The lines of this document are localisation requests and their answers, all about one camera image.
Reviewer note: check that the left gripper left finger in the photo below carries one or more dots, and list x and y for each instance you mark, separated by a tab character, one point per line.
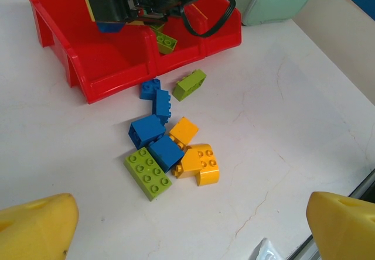
35	230

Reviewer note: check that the clear plastic bag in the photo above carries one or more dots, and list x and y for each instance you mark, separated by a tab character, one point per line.
272	251

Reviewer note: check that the yellow lego brick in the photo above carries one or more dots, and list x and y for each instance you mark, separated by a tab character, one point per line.
208	166
184	131
189	163

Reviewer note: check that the blue lego brick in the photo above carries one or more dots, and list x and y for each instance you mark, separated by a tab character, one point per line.
163	104
146	131
150	88
109	27
165	153

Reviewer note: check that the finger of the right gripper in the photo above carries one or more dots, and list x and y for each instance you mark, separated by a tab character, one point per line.
108	2
146	19

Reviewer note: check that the red plastic bin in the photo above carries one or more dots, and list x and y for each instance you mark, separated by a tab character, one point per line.
222	37
96	55
181	58

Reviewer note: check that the green lego brick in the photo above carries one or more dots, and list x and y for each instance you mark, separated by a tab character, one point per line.
148	173
189	85
167	41

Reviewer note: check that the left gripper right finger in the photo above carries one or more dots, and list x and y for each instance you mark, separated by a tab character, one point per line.
345	230

